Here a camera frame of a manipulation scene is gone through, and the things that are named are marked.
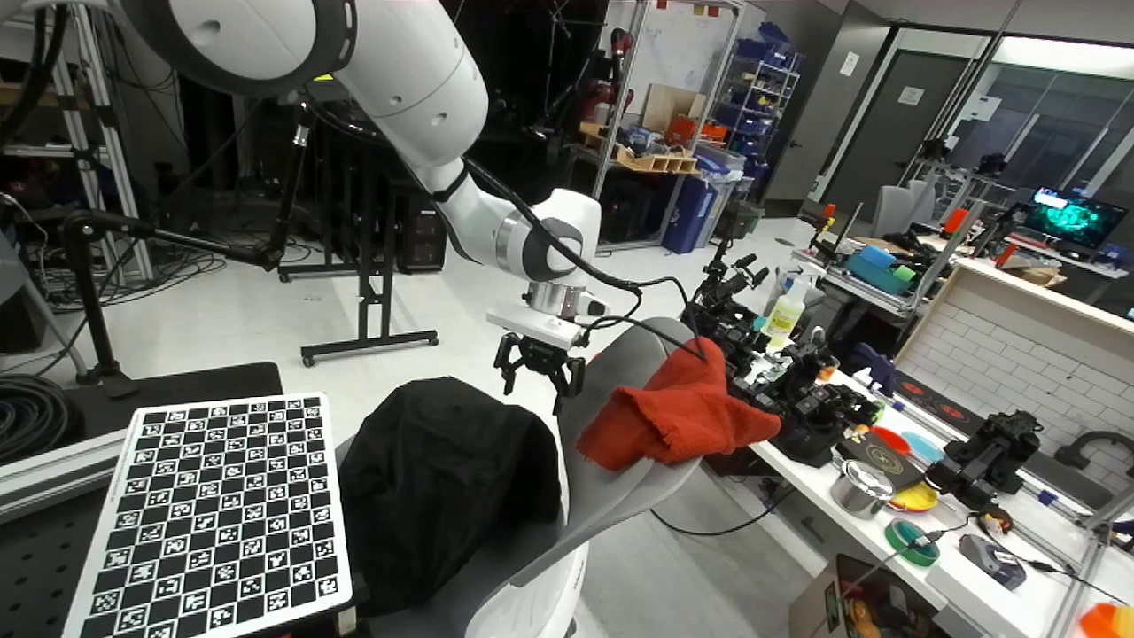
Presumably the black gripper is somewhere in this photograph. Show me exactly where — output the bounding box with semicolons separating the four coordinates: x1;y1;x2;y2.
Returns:
493;332;588;418

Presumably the black fabric bag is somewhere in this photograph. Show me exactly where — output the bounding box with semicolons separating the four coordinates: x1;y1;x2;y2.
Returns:
337;376;566;620

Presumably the orange towel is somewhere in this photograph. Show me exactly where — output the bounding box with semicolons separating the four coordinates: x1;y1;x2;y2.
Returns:
576;332;788;476

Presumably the grey office chair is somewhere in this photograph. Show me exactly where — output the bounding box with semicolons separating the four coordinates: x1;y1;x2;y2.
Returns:
334;314;716;638

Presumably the black case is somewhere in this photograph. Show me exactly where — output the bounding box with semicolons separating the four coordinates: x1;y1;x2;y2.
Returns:
394;187;455;277

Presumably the blue bin stack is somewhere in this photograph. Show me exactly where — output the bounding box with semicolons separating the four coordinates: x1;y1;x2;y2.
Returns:
661;174;728;258

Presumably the yellow green bottle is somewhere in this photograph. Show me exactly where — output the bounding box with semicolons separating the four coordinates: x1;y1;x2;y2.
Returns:
760;294;810;352

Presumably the metal shelf rack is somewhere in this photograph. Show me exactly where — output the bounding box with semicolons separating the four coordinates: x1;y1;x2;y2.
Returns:
579;0;810;258

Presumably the black equipment pile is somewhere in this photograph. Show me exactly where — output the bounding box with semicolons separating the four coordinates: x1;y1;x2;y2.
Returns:
760;332;883;473

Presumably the metal cup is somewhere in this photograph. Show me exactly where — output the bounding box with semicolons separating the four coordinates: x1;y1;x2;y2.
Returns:
830;457;898;521

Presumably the black white calibration checkerboard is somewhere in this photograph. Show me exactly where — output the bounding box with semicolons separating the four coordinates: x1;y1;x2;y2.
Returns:
61;389;355;638

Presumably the red plate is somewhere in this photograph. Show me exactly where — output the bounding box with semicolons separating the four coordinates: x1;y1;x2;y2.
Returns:
870;423;915;461

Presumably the blue teal box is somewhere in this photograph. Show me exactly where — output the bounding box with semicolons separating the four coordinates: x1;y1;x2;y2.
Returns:
846;241;922;297

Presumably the yellow bowl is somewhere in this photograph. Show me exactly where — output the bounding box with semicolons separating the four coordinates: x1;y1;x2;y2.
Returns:
889;480;942;519

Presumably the cardboard box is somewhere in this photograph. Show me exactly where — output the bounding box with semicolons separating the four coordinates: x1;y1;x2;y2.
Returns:
788;551;951;638

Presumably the green tape roll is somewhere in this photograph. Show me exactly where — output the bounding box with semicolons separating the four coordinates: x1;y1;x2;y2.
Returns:
883;519;942;570

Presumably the grey door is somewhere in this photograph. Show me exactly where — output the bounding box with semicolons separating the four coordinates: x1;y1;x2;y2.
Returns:
819;45;974;222

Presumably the black mechanical device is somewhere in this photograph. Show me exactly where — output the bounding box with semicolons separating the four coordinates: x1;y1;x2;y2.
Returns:
924;409;1047;514

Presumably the white pegboard panel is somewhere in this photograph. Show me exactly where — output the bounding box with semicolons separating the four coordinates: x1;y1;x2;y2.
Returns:
889;258;1134;457

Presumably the grey handheld device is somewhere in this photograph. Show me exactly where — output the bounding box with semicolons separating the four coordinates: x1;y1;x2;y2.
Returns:
956;528;1033;592

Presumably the white desk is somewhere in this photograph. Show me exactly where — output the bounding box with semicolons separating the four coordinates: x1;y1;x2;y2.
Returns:
707;314;1134;638

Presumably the black flat device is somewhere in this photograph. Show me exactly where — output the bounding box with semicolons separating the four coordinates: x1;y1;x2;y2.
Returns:
1025;453;1118;514

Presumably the monitor with teal screen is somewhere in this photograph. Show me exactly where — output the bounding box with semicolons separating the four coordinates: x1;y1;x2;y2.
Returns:
1021;186;1126;255

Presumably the orange ball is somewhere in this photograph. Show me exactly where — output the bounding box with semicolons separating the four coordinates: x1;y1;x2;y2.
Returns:
1073;598;1126;638

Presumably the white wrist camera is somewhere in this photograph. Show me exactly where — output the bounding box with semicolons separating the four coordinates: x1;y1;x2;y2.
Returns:
487;301;597;352

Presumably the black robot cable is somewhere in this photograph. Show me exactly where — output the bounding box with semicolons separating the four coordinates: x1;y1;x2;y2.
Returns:
466;156;712;358

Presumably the black camera rig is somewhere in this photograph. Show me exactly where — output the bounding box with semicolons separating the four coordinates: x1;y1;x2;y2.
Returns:
677;234;772;374

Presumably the black floor cable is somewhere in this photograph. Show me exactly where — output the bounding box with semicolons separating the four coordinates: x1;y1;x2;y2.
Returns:
645;465;798;541

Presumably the black camera stand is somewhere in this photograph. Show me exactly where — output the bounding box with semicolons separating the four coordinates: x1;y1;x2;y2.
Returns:
0;207;288;403

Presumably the aluminium rail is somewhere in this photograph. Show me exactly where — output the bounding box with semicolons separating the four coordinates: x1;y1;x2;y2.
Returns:
0;426;130;526

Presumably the black hose coil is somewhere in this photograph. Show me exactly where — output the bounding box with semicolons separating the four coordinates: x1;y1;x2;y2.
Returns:
0;374;75;467

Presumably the black curved handle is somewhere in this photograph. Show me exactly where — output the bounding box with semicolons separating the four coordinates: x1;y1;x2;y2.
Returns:
1053;428;1134;473

